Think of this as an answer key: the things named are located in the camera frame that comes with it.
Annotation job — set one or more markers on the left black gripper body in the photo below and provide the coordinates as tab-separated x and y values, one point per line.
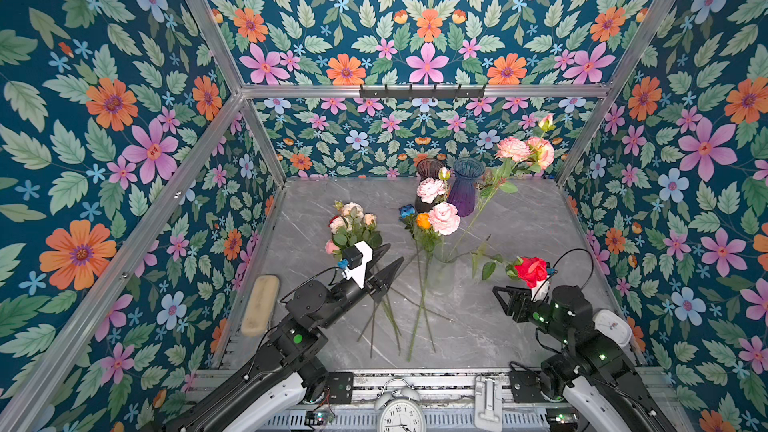
345	295

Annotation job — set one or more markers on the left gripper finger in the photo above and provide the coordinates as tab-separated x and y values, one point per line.
384	279
378	253

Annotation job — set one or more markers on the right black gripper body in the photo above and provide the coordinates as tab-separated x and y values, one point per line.
539	313

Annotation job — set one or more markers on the red rose flower stem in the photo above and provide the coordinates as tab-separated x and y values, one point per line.
533	271

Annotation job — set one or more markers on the pink carnation flower stem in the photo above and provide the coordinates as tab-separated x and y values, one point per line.
445	221

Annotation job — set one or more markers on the pink bud flower stem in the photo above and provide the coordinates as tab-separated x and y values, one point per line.
517	158

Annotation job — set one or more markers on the clear ribbed glass vase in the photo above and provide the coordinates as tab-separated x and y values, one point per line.
440	275

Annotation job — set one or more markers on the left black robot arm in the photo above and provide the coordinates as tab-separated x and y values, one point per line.
285	370

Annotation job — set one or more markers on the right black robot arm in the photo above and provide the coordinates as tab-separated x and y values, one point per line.
591	370

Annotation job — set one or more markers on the dark maroon glass vase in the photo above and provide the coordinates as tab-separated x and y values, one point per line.
432	188

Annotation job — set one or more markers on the purple glass vase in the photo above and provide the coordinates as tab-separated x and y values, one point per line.
462	194

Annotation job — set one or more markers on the white round device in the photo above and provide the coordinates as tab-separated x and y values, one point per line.
613	327

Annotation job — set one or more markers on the cream rose flower bunch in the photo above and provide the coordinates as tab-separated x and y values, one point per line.
350	225

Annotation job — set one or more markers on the orange rose flower stem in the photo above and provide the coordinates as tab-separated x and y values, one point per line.
424	238

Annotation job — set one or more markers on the white alarm clock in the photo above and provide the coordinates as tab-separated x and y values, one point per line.
400	410

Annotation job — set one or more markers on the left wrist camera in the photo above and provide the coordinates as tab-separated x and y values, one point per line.
354	262

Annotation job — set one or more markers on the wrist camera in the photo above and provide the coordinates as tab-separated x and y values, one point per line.
354	262
540	291

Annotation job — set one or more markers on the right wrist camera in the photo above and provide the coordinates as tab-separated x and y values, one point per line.
540	291

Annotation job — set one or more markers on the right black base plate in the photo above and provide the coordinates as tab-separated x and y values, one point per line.
525	386

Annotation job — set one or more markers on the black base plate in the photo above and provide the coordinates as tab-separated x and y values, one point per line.
525	386
335	388

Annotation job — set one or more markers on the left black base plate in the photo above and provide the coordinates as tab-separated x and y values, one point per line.
335	388

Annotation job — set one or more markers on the white clamp bracket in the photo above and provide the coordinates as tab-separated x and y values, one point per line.
488	404

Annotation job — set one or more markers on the black hook rail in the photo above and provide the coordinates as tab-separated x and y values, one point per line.
411	91

